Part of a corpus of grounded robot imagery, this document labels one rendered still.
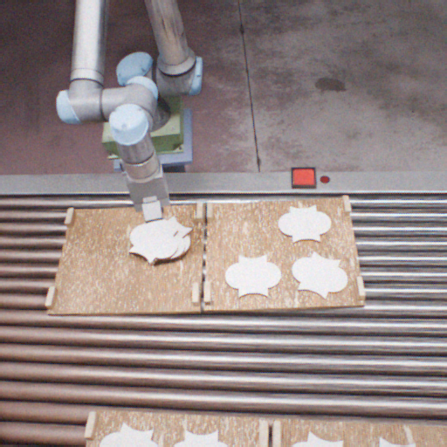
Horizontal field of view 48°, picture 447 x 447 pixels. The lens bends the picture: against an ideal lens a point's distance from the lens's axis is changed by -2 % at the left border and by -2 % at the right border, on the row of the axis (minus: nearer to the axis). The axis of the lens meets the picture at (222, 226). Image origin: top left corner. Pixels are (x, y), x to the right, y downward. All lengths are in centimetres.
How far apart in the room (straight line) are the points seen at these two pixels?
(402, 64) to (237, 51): 110
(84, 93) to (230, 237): 56
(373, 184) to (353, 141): 144
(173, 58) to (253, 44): 226
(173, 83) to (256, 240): 54
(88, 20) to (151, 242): 58
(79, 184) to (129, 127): 69
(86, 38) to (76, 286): 65
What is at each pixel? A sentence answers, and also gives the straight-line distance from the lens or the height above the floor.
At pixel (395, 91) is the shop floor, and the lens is 341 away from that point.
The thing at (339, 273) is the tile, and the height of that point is 95.
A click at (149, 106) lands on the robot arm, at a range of 113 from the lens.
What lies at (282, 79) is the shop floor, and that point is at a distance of 344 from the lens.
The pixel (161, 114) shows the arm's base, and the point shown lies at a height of 100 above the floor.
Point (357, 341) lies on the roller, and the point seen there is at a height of 92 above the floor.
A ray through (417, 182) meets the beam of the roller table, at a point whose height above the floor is 92.
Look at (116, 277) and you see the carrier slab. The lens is 143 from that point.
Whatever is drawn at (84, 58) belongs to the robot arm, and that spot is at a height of 145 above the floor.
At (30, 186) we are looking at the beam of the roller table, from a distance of 177.
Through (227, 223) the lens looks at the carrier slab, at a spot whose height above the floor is 94.
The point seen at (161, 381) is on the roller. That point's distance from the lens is 129.
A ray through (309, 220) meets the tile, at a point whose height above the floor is 95.
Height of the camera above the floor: 211
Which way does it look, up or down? 54 degrees down
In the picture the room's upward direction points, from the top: 8 degrees counter-clockwise
